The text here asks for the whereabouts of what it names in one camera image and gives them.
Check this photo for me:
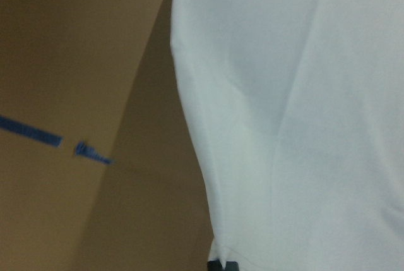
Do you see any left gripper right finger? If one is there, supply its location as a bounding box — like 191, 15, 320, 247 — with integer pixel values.
224, 261, 239, 271

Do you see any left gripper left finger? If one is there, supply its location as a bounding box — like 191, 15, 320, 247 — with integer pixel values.
206, 260, 223, 271

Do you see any light blue t-shirt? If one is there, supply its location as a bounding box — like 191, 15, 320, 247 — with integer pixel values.
170, 0, 403, 270

